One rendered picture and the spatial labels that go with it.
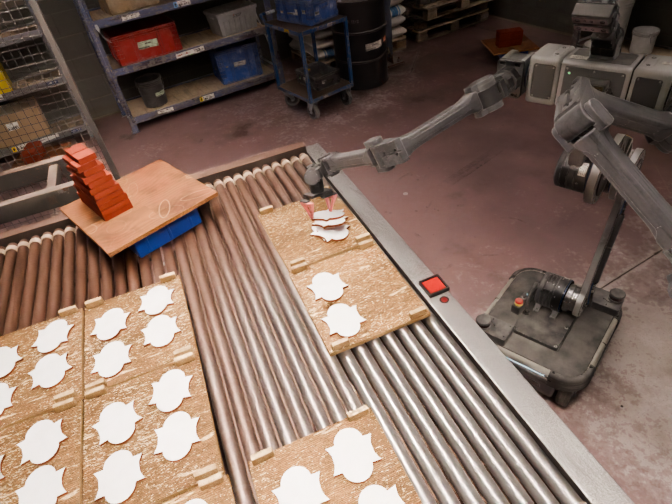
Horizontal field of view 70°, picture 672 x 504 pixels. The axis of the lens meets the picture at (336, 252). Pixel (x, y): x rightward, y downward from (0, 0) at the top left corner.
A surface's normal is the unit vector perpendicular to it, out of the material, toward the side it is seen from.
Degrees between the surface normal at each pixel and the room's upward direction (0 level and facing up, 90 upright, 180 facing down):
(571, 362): 0
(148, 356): 0
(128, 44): 90
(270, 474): 0
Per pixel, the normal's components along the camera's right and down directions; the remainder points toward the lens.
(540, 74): -0.63, 0.56
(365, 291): -0.12, -0.75
